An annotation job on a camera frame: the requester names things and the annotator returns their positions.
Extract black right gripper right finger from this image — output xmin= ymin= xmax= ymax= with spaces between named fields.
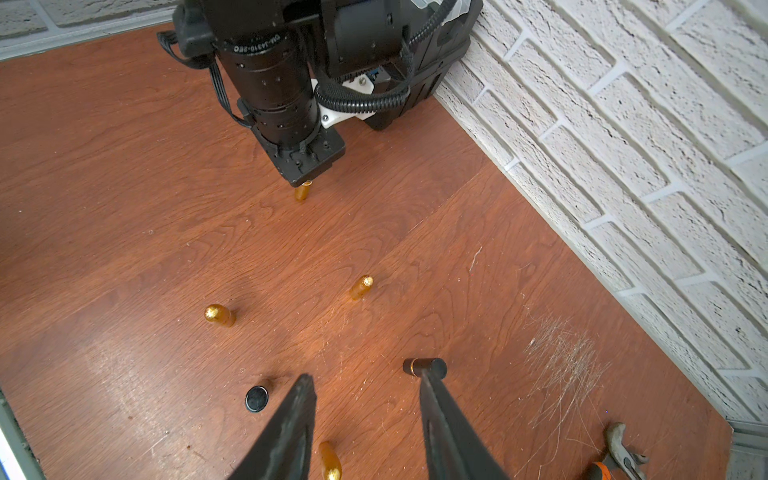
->
xmin=419 ymin=370 xmax=508 ymax=479

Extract black lipstick tube front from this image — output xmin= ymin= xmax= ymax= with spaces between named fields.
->
xmin=244 ymin=385 xmax=270 ymax=413

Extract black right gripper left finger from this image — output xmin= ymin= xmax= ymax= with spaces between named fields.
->
xmin=229 ymin=373 xmax=317 ymax=480

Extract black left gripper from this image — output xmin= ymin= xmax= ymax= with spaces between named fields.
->
xmin=259 ymin=124 xmax=346 ymax=187

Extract gold lipstick front right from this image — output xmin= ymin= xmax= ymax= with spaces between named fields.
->
xmin=318 ymin=441 xmax=343 ymax=480

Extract dark brown lipstick cap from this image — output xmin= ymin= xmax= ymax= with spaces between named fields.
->
xmin=403 ymin=357 xmax=447 ymax=380

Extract gold lipstick front left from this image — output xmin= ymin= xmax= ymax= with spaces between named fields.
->
xmin=204 ymin=304 xmax=236 ymax=327

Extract orange handled pliers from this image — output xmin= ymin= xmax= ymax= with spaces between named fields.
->
xmin=584 ymin=422 xmax=649 ymax=480

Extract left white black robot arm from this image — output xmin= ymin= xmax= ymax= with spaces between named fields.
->
xmin=157 ymin=0 xmax=482 ymax=188

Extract gold lipstick cap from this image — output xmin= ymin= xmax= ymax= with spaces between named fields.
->
xmin=294 ymin=181 xmax=313 ymax=202

